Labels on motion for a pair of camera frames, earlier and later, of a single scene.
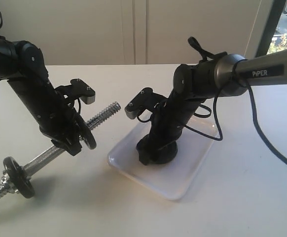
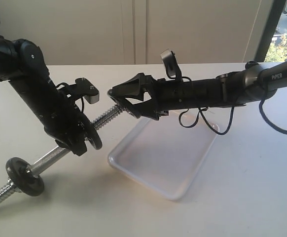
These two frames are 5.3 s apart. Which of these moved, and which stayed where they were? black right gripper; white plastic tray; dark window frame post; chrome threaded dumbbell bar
Moved: black right gripper; chrome threaded dumbbell bar
Stayed: white plastic tray; dark window frame post
